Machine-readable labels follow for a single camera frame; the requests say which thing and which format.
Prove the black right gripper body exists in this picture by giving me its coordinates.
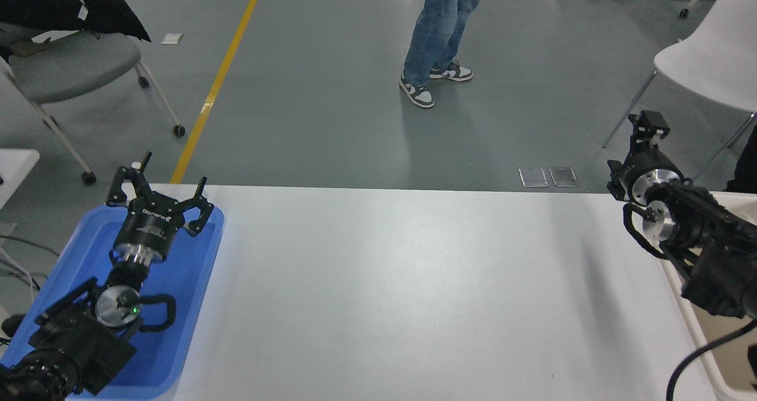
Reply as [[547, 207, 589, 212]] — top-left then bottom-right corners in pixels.
[[617, 151, 682, 204]]

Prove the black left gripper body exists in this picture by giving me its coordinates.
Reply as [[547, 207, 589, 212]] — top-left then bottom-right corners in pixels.
[[114, 195, 186, 260]]

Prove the clear floor plate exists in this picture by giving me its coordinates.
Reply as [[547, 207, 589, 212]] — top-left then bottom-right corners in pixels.
[[550, 166, 581, 187], [519, 166, 550, 187]]

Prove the blue plastic tray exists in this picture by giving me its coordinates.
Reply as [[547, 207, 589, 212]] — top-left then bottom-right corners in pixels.
[[0, 203, 225, 400]]

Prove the white plastic chair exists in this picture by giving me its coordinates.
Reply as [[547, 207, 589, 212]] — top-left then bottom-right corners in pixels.
[[602, 0, 757, 180]]

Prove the white side table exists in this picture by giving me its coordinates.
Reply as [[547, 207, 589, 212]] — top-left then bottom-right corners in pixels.
[[0, 148, 41, 208]]

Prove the grey wheeled chair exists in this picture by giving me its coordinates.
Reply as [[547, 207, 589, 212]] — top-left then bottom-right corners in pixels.
[[0, 22, 187, 184]]

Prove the black floor object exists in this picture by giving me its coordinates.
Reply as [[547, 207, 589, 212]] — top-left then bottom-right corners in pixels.
[[1, 314, 27, 339]]

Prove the white paper sheet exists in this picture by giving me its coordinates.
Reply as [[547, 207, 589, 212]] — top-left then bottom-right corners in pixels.
[[30, 31, 81, 46]]

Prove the brown cardboard piece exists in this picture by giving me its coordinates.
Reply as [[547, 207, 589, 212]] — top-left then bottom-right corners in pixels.
[[9, 39, 53, 59]]

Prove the black jacket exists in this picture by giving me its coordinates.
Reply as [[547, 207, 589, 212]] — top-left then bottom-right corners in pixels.
[[0, 0, 151, 44]]

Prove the large pale bin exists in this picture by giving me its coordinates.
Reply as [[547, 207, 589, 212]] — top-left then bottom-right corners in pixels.
[[659, 191, 757, 401]]

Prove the black cable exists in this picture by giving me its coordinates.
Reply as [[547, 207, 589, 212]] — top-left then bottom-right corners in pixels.
[[0, 233, 60, 256], [0, 259, 47, 293]]

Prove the white cable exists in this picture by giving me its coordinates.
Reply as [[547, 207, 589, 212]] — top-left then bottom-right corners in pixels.
[[0, 247, 37, 305]]

